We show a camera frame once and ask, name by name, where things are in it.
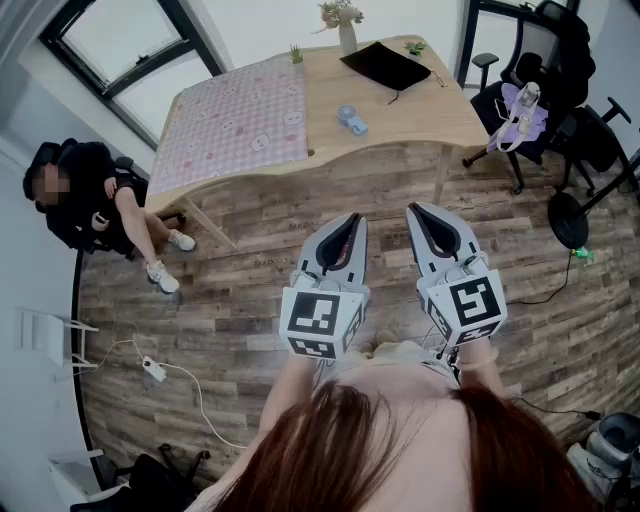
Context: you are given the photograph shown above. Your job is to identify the clear bottle with strap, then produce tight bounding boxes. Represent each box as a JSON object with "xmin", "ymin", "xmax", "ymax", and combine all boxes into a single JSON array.
[{"xmin": 517, "ymin": 81, "xmax": 543, "ymax": 135}]

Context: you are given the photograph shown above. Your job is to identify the person's pink top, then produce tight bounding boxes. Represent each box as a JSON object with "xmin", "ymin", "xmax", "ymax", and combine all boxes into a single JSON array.
[{"xmin": 184, "ymin": 359, "xmax": 501, "ymax": 512}]

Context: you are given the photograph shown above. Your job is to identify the purple bag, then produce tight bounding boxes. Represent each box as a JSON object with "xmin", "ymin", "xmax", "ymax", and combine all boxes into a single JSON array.
[{"xmin": 487, "ymin": 82, "xmax": 550, "ymax": 154}]

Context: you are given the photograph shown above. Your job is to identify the white vase with flowers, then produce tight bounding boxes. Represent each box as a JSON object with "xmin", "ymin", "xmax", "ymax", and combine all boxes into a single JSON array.
[{"xmin": 312, "ymin": 0, "xmax": 366, "ymax": 58}]

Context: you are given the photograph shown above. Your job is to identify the large black-framed window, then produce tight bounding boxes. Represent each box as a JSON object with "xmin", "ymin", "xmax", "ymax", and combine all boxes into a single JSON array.
[{"xmin": 39, "ymin": 0, "xmax": 582, "ymax": 152}]

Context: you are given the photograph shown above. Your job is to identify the white power strip with cable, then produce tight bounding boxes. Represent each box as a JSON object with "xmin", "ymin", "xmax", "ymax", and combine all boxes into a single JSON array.
[{"xmin": 94, "ymin": 339, "xmax": 247, "ymax": 450}]

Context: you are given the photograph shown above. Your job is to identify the grey and white machine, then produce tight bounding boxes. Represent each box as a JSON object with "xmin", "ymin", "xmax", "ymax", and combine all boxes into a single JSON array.
[{"xmin": 567, "ymin": 412, "xmax": 640, "ymax": 507}]

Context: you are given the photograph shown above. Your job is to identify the black drawstring pouch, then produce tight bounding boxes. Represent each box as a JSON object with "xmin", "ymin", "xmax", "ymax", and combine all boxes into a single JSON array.
[{"xmin": 339, "ymin": 40, "xmax": 448, "ymax": 107}]

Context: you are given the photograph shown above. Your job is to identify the white metal shelf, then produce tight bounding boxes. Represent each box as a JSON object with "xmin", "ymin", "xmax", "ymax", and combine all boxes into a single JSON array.
[{"xmin": 17, "ymin": 305, "xmax": 101, "ymax": 374}]

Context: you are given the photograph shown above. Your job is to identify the pink checked bear tablecloth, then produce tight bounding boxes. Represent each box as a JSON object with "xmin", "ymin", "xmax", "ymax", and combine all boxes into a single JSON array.
[{"xmin": 147, "ymin": 53, "xmax": 310, "ymax": 197}]

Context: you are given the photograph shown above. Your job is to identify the black swivel chair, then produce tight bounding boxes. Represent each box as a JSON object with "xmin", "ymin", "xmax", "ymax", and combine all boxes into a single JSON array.
[{"xmin": 69, "ymin": 442, "xmax": 212, "ymax": 512}]

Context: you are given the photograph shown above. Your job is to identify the person's right forearm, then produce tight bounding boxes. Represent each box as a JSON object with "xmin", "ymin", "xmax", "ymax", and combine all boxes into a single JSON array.
[{"xmin": 457, "ymin": 339, "xmax": 507, "ymax": 401}]

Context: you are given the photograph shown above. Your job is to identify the small blue handheld fan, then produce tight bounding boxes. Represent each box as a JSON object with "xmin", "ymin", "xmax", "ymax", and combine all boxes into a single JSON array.
[{"xmin": 336, "ymin": 103, "xmax": 370, "ymax": 138}]

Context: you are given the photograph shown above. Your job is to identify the wooden table with checkered cloth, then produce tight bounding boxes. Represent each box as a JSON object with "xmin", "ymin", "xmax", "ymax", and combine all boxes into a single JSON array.
[{"xmin": 144, "ymin": 34, "xmax": 490, "ymax": 250}]

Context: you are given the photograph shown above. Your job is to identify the person's left forearm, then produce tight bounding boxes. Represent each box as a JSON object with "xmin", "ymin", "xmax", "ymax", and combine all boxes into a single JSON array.
[{"xmin": 257, "ymin": 355, "xmax": 322, "ymax": 437}]

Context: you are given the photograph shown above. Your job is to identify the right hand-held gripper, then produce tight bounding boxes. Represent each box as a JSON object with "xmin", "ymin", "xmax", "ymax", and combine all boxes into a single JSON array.
[{"xmin": 405, "ymin": 202, "xmax": 509, "ymax": 349}]

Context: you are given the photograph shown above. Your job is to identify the black mesh office chair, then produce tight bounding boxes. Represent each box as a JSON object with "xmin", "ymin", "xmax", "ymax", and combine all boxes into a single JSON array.
[{"xmin": 462, "ymin": 0, "xmax": 599, "ymax": 196}]

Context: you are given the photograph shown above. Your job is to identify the black cable with plug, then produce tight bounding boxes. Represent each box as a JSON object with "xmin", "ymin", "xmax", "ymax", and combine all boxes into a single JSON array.
[{"xmin": 509, "ymin": 397, "xmax": 604, "ymax": 422}]

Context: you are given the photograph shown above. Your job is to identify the pink wrist band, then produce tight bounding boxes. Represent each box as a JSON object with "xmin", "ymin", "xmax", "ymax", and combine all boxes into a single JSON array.
[{"xmin": 458, "ymin": 348, "xmax": 501, "ymax": 372}]

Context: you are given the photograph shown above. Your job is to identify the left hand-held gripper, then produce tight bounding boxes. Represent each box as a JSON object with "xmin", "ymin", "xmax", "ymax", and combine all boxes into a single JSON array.
[{"xmin": 278, "ymin": 213, "xmax": 372, "ymax": 361}]

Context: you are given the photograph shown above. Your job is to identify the black floor cable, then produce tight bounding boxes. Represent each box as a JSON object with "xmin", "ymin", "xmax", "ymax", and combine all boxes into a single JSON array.
[{"xmin": 504, "ymin": 248, "xmax": 574, "ymax": 307}]

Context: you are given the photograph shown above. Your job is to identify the black round-base stand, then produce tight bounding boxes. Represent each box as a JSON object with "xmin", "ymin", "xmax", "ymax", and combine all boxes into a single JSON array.
[{"xmin": 546, "ymin": 169, "xmax": 640, "ymax": 250}]

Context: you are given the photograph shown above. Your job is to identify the person's light trousers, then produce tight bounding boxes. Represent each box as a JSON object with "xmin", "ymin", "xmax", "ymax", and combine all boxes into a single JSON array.
[{"xmin": 319, "ymin": 339, "xmax": 461, "ymax": 387}]

